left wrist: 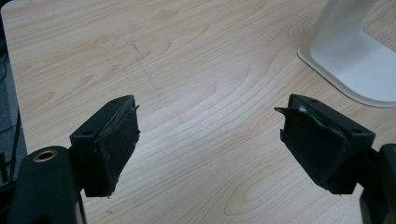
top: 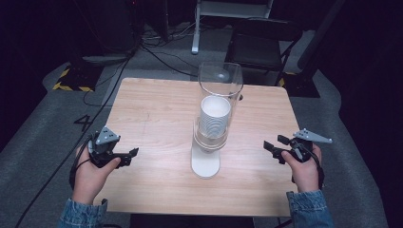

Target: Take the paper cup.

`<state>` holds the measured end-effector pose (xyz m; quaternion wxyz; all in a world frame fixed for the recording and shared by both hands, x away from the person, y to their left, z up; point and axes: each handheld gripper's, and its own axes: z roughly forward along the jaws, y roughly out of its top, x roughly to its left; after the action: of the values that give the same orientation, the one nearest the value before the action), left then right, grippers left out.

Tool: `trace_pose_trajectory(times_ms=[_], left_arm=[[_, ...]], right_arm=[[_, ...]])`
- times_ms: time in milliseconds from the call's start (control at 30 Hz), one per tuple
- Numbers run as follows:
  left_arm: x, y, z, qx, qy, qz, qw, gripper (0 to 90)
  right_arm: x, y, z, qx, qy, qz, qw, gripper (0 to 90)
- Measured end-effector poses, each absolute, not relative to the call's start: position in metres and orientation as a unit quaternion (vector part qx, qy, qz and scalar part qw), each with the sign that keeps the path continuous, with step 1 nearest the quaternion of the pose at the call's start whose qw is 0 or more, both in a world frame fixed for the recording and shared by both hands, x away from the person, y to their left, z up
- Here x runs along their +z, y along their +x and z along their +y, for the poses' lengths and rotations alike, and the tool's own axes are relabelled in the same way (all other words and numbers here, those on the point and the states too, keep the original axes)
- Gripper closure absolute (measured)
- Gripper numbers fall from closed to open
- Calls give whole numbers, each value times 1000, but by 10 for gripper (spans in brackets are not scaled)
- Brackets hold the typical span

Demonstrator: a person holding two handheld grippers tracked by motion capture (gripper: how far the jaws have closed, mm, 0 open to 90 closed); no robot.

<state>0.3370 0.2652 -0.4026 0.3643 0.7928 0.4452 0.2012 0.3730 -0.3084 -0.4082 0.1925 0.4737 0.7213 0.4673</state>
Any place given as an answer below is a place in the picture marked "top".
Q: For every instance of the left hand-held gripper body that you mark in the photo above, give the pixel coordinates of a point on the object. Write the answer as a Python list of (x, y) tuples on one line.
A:
[(102, 148)]

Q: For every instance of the black stand base yellow mark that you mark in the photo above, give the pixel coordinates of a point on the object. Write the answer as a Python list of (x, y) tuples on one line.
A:
[(301, 85)]

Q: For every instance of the person's right hand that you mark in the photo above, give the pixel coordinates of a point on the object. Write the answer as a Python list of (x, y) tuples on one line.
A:
[(304, 173)]

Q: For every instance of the black yellow striped stand base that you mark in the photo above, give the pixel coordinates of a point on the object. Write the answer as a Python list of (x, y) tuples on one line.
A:
[(76, 79)]

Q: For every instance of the clear cup dispenser white base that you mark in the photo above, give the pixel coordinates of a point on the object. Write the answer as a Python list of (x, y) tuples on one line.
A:
[(206, 161)]

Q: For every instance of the dark slanted stand pole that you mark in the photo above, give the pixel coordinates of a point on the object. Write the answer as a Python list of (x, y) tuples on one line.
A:
[(320, 34)]

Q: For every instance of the black folding chair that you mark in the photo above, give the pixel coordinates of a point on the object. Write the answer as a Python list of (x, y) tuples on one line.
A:
[(257, 50)]

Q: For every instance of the white desk frame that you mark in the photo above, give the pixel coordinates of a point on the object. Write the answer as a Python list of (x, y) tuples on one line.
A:
[(202, 12)]

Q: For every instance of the person's left hand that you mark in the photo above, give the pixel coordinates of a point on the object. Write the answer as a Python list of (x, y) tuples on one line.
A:
[(91, 176)]

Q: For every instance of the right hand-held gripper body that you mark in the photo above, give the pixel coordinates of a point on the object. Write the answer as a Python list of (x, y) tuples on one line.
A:
[(301, 146)]

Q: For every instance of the grey flat stand foot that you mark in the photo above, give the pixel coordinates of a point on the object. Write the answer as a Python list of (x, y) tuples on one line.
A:
[(106, 59)]

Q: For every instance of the stack of white paper cups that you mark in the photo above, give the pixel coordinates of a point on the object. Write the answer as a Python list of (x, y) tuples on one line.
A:
[(214, 117)]

